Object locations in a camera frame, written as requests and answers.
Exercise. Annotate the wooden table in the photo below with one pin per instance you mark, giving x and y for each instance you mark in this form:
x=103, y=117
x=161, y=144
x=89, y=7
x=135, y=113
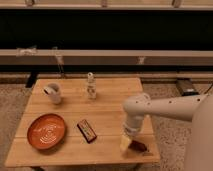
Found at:
x=104, y=114

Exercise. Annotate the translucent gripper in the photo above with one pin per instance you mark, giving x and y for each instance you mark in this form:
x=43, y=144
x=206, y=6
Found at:
x=125, y=142

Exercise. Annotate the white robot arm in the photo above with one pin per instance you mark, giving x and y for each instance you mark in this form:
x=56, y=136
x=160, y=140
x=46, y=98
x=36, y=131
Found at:
x=196, y=108

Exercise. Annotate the white spice bottle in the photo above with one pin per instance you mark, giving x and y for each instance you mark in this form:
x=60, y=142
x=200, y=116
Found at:
x=91, y=86

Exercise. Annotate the dark blue power adapter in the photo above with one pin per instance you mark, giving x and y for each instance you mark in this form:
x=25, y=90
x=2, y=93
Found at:
x=186, y=87

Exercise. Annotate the wooden rail beam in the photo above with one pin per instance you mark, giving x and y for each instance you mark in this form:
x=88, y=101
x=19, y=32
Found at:
x=105, y=57

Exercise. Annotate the white mug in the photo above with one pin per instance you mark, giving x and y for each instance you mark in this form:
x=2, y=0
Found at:
x=52, y=90

